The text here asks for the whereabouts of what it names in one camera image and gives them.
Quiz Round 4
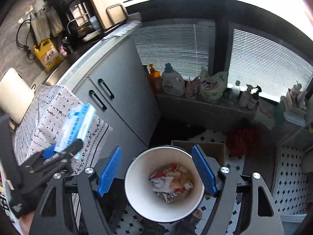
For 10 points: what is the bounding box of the small white bottle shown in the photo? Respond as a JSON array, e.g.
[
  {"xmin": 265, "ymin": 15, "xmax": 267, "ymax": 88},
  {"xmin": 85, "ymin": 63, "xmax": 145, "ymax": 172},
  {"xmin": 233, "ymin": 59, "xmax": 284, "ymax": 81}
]
[{"xmin": 231, "ymin": 80, "xmax": 241, "ymax": 101}]

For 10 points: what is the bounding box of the wooden cutting board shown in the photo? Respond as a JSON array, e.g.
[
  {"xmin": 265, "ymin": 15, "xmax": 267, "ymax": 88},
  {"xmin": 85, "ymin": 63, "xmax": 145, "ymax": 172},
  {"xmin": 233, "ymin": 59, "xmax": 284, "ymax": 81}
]
[{"xmin": 84, "ymin": 0, "xmax": 129, "ymax": 31}]

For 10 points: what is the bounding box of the yellow detergent bottle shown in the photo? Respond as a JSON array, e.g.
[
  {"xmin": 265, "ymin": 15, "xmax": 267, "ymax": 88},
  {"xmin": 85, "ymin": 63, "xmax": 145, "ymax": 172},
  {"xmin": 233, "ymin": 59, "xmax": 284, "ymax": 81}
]
[{"xmin": 33, "ymin": 39, "xmax": 63, "ymax": 73}]

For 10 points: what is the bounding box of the white round bin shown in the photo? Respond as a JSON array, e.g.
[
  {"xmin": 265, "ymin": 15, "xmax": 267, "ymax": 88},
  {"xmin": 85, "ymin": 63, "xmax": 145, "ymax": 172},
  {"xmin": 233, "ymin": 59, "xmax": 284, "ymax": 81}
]
[{"xmin": 124, "ymin": 146, "xmax": 205, "ymax": 223}]

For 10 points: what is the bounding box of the pink refill pouch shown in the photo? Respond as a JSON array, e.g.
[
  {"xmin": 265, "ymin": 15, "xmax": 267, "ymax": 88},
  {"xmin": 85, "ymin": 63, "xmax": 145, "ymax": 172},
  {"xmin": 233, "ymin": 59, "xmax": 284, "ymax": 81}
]
[{"xmin": 185, "ymin": 77, "xmax": 202, "ymax": 100}]

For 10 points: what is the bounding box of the white laundry detergent bottle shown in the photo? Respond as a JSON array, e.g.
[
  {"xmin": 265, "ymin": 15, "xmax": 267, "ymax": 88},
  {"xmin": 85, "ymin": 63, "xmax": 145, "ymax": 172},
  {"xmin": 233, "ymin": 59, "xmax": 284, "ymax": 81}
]
[{"xmin": 162, "ymin": 63, "xmax": 186, "ymax": 97}]

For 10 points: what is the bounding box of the red paper box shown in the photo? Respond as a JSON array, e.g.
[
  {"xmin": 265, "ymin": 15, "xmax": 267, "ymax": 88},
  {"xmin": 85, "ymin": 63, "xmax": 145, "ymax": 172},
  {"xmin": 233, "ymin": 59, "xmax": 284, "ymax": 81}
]
[{"xmin": 149, "ymin": 173, "xmax": 169, "ymax": 181}]

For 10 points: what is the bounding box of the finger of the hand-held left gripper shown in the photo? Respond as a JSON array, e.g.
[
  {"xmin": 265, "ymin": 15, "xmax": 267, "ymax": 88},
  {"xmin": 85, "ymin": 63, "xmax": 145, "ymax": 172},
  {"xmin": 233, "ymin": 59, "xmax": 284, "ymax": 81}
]
[
  {"xmin": 29, "ymin": 139, "xmax": 84, "ymax": 176},
  {"xmin": 24, "ymin": 146, "xmax": 58, "ymax": 168}
]

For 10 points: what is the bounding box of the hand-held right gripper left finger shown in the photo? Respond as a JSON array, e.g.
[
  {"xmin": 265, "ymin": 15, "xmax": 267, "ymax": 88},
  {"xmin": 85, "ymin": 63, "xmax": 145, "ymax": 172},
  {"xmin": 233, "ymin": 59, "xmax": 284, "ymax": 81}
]
[{"xmin": 29, "ymin": 146, "xmax": 123, "ymax": 235}]

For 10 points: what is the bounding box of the white rag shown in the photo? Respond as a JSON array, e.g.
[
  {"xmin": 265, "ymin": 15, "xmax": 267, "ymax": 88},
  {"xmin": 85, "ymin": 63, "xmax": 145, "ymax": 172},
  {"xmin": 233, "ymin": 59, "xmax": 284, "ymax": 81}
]
[{"xmin": 101, "ymin": 21, "xmax": 142, "ymax": 41}]

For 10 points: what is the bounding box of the brown cardboard box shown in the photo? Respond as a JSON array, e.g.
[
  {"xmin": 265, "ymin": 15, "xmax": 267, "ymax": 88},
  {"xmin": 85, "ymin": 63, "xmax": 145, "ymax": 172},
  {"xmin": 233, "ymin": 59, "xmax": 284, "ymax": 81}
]
[{"xmin": 171, "ymin": 140, "xmax": 227, "ymax": 169}]

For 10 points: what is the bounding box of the dark pump bottle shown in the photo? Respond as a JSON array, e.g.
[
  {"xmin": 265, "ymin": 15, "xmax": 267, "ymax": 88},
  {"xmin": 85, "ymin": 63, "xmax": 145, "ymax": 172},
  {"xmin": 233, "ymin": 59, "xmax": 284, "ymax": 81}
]
[{"xmin": 247, "ymin": 85, "xmax": 261, "ymax": 110}]

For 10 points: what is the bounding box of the blue and white box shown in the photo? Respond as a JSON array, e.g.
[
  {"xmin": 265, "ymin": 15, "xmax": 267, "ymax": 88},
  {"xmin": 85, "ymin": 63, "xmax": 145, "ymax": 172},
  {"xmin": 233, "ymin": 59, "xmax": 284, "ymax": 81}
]
[{"xmin": 53, "ymin": 103, "xmax": 96, "ymax": 162}]

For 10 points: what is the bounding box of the small pink bottle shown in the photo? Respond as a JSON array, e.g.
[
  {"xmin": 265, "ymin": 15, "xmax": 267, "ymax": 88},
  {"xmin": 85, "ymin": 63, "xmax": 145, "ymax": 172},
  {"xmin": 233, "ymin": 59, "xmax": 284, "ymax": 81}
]
[{"xmin": 59, "ymin": 43, "xmax": 70, "ymax": 57}]

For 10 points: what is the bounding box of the black window frame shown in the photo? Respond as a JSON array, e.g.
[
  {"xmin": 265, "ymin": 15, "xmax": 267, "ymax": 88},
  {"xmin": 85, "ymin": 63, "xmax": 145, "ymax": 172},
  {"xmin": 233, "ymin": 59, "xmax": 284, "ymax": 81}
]
[{"xmin": 122, "ymin": 0, "xmax": 313, "ymax": 104}]

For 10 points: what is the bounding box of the white paper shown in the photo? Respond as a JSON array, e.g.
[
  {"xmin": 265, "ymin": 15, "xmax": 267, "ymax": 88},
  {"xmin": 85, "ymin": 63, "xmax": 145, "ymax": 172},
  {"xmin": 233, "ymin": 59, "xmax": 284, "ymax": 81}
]
[{"xmin": 151, "ymin": 177, "xmax": 172, "ymax": 193}]

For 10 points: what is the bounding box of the hanging beige bag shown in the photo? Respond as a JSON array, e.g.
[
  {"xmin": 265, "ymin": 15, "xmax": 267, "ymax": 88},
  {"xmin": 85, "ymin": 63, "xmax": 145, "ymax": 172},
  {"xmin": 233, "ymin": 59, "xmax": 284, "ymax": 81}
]
[
  {"xmin": 31, "ymin": 10, "xmax": 49, "ymax": 43},
  {"xmin": 45, "ymin": 6, "xmax": 64, "ymax": 31}
]

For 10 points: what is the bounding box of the coiled black cable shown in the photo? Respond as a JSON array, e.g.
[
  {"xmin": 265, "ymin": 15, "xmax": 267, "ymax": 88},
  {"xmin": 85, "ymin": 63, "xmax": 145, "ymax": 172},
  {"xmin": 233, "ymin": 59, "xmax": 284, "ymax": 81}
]
[{"xmin": 16, "ymin": 20, "xmax": 37, "ymax": 61}]

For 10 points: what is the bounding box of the white organizer with brushes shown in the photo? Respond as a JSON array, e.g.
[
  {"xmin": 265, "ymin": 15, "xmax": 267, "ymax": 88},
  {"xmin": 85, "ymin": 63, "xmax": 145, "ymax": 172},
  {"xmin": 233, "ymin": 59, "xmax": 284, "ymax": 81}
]
[{"xmin": 283, "ymin": 82, "xmax": 309, "ymax": 123}]

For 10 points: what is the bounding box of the grey cabinet door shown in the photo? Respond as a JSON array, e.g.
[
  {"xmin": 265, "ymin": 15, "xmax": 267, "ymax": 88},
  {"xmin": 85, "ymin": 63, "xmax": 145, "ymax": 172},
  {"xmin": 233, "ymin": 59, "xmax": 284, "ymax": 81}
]
[
  {"xmin": 72, "ymin": 78, "xmax": 150, "ymax": 180},
  {"xmin": 89, "ymin": 38, "xmax": 162, "ymax": 128}
]

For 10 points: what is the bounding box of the black dish rack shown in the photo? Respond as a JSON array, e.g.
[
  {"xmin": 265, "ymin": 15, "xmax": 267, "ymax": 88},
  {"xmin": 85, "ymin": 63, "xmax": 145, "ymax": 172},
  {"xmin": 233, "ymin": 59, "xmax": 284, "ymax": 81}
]
[{"xmin": 59, "ymin": 0, "xmax": 128, "ymax": 42}]

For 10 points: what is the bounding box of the person's foot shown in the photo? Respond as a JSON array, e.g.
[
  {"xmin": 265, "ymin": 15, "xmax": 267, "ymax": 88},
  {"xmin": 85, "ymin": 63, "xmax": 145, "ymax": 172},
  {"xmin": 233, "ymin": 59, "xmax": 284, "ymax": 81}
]
[
  {"xmin": 175, "ymin": 208, "xmax": 203, "ymax": 235},
  {"xmin": 139, "ymin": 218, "xmax": 168, "ymax": 235}
]

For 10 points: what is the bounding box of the grey low shelf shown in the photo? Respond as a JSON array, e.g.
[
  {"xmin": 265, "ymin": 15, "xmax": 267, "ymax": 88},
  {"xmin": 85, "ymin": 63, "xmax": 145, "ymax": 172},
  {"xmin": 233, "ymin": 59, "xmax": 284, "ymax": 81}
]
[{"xmin": 156, "ymin": 93, "xmax": 260, "ymax": 126}]

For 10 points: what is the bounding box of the green white refill pouch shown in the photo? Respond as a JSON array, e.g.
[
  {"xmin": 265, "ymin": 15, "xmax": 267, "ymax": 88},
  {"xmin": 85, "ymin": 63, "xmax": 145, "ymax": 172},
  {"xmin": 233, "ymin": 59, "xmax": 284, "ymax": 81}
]
[{"xmin": 199, "ymin": 67, "xmax": 228, "ymax": 102}]

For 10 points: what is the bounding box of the red cloth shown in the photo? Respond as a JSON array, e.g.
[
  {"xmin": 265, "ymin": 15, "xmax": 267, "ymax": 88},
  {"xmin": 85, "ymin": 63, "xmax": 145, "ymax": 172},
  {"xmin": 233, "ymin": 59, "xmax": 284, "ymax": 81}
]
[{"xmin": 226, "ymin": 127, "xmax": 261, "ymax": 157}]

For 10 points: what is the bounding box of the white red wrapper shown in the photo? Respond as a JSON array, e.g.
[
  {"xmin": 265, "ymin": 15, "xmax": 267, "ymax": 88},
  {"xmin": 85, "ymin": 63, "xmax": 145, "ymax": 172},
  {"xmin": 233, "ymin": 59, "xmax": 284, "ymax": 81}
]
[{"xmin": 169, "ymin": 163, "xmax": 194, "ymax": 192}]

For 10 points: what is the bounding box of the white patterned tablecloth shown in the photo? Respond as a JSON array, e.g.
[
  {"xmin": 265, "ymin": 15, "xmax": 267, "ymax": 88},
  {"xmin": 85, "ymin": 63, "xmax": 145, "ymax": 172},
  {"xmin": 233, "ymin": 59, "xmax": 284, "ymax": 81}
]
[{"xmin": 13, "ymin": 84, "xmax": 113, "ymax": 216}]

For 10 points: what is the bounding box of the orange bottle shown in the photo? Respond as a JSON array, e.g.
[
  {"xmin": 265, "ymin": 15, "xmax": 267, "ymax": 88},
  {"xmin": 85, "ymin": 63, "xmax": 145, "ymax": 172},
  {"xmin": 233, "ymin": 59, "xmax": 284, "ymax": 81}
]
[{"xmin": 147, "ymin": 64, "xmax": 162, "ymax": 95}]

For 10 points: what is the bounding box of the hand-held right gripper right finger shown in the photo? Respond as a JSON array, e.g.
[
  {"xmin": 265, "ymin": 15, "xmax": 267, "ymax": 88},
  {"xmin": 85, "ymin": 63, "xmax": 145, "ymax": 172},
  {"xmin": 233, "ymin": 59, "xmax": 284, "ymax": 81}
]
[{"xmin": 191, "ymin": 145, "xmax": 285, "ymax": 235}]

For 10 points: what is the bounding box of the foil wrapper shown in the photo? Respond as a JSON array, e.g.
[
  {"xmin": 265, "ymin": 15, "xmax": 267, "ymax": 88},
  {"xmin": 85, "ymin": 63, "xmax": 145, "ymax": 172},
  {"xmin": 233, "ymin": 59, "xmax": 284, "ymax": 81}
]
[{"xmin": 162, "ymin": 190, "xmax": 182, "ymax": 204}]

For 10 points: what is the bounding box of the cream air fryer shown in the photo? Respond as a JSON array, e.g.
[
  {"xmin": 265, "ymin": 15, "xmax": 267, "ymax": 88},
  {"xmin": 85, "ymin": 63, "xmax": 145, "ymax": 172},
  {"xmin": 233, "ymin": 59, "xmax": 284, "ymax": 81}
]
[{"xmin": 0, "ymin": 68, "xmax": 35, "ymax": 124}]

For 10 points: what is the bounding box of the white window blind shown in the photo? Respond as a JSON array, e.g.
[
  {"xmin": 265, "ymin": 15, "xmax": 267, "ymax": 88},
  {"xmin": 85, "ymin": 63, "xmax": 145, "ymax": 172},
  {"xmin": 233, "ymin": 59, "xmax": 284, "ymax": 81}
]
[
  {"xmin": 226, "ymin": 28, "xmax": 313, "ymax": 104},
  {"xmin": 130, "ymin": 24, "xmax": 216, "ymax": 89}
]

